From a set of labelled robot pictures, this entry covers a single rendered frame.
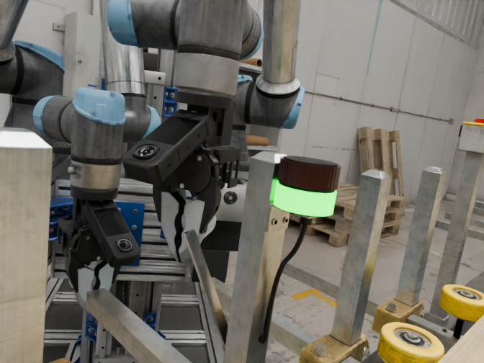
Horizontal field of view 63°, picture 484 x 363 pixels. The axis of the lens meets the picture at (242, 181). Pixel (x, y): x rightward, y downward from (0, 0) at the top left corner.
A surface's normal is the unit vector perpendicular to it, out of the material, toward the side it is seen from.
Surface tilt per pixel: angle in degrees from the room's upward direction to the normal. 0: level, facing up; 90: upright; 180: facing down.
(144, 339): 0
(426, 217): 90
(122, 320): 0
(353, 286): 90
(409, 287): 90
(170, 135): 31
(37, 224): 90
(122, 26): 116
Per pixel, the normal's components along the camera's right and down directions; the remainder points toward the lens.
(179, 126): -0.09, -0.78
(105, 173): 0.64, 0.21
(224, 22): 0.44, 0.22
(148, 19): -0.22, 0.26
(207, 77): 0.10, 0.21
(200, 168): -0.42, 0.12
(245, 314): -0.70, 0.04
